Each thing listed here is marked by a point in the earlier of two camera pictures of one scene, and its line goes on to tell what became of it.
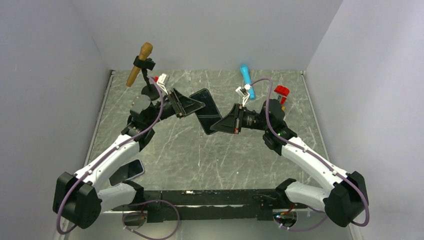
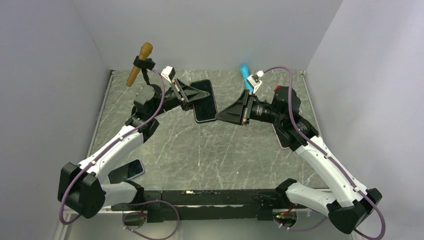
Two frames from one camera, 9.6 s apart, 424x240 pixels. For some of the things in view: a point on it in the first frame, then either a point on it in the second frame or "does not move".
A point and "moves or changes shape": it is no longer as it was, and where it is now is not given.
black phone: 209,114 moves or changes shape
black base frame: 211,205 does not move
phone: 126,171 does not move
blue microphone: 245,70 does not move
